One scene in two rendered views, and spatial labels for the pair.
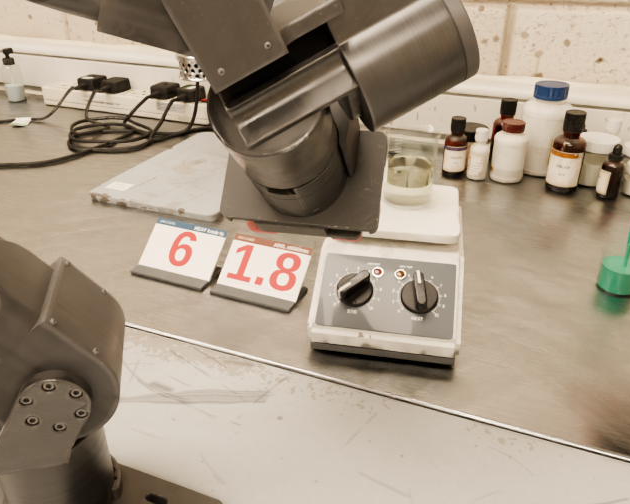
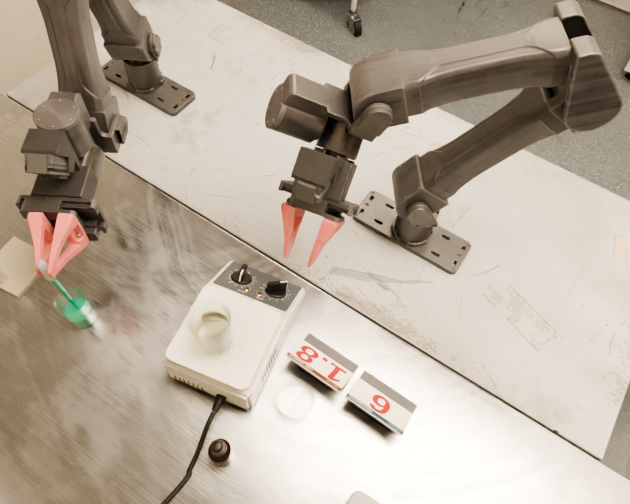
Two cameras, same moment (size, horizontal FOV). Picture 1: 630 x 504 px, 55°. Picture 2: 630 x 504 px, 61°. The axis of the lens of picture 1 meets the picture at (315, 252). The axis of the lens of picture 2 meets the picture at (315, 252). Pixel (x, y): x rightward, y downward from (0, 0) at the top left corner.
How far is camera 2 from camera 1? 0.90 m
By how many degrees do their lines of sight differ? 92
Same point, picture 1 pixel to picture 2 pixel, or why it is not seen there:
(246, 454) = (343, 241)
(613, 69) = not seen: outside the picture
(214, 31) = not seen: hidden behind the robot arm
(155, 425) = (382, 263)
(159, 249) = (398, 413)
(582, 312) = (129, 296)
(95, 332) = (402, 174)
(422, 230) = (225, 294)
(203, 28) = not seen: hidden behind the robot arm
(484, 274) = (161, 350)
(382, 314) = (264, 279)
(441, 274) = (223, 281)
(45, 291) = (421, 170)
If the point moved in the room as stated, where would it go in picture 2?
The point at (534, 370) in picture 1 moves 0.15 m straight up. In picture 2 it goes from (192, 259) to (177, 205)
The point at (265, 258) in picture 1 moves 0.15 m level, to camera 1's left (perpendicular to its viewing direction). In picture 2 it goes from (319, 366) to (424, 388)
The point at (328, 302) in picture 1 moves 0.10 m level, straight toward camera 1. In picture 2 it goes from (291, 292) to (307, 238)
